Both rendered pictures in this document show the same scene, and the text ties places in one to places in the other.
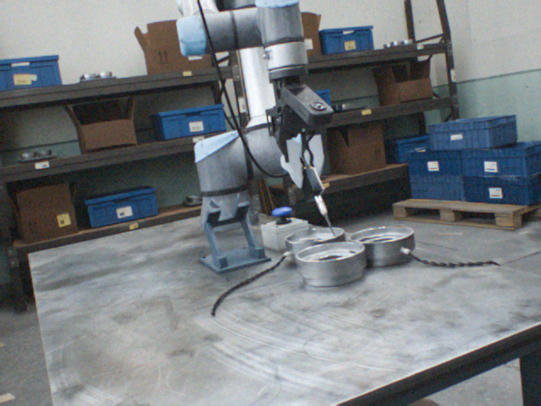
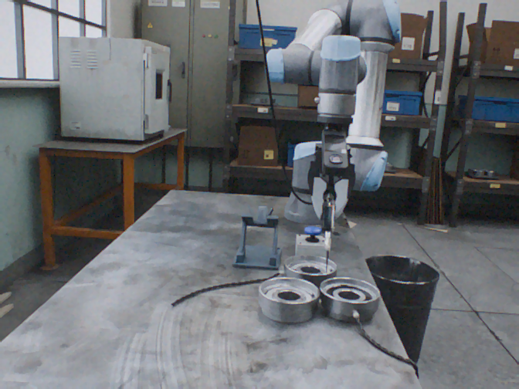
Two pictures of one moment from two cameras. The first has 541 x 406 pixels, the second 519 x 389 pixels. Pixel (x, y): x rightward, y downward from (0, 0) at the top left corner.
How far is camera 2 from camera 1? 40 cm
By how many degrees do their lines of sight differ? 26
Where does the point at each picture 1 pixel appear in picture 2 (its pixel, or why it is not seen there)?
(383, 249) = (335, 306)
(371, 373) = not seen: outside the picture
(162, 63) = not seen: hidden behind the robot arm
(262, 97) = (359, 120)
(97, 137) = (310, 97)
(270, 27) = (323, 76)
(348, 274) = (286, 316)
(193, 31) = (276, 63)
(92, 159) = (300, 114)
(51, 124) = not seen: hidden behind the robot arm
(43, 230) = (252, 158)
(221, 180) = (304, 180)
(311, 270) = (261, 300)
